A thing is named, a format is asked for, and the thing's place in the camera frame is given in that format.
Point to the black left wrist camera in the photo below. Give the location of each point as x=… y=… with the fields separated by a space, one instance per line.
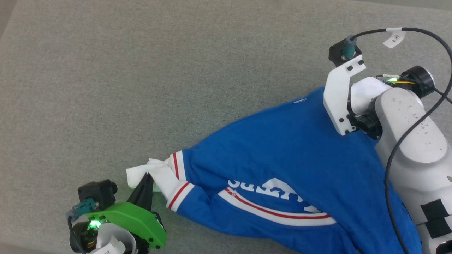
x=97 y=192

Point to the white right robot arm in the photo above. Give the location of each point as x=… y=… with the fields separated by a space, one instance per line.
x=416 y=141

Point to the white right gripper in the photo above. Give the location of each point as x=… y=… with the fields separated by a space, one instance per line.
x=335 y=98

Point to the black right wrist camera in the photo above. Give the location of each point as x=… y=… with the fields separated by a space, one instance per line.
x=339 y=53

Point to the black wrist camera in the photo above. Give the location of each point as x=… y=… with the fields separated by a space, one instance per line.
x=97 y=192
x=339 y=53

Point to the blue jersey with white-red trim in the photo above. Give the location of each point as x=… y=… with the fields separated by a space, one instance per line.
x=282 y=148

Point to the grey fabric sofa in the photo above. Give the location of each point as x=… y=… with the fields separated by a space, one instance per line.
x=141 y=70

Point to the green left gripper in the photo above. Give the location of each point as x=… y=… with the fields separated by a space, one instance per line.
x=137 y=218

